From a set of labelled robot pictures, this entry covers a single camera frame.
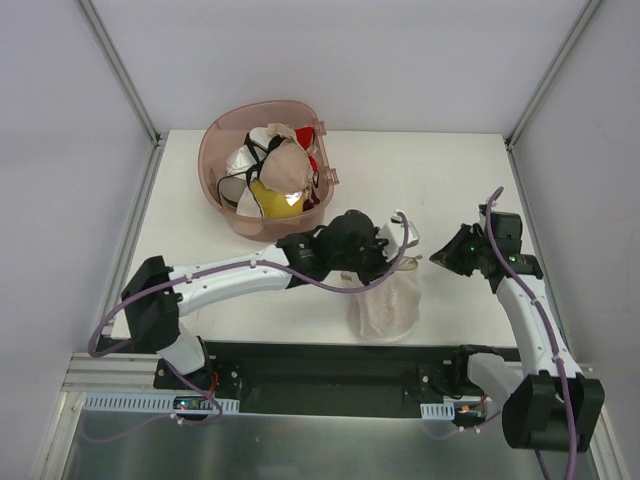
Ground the white mesh laundry bag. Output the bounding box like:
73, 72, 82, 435
348, 255, 422, 343

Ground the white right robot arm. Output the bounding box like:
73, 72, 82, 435
430, 206, 605, 453

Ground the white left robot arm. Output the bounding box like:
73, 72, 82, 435
121, 210, 411, 389

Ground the yellow bra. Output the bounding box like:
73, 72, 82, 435
250, 180, 305, 218

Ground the red bra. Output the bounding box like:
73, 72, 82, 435
295, 126, 320, 212

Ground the white bra black trim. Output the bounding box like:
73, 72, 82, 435
216, 127, 281, 218

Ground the pink translucent plastic basket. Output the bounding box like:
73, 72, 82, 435
198, 100, 338, 242

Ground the metal front sheet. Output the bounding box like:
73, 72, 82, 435
34, 392, 567, 479

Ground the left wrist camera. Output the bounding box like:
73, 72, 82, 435
378, 210, 420, 259

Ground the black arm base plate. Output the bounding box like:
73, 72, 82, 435
153, 342, 526, 419

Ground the right white cable duct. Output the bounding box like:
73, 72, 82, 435
420, 402, 456, 421

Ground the white cable duct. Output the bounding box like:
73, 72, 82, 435
420, 402, 456, 421
83, 393, 240, 415

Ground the left aluminium frame post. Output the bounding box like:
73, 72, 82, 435
74, 0, 162, 147

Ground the aluminium frame post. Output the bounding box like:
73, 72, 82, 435
74, 0, 162, 147
505, 0, 605, 152

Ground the right aluminium frame post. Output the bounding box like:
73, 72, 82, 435
505, 0, 605, 152

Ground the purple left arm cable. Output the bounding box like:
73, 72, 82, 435
87, 212, 421, 426

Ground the front aluminium frame rail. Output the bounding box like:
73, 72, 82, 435
62, 349, 171, 394

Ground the left white cable duct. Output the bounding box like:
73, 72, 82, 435
83, 393, 240, 415

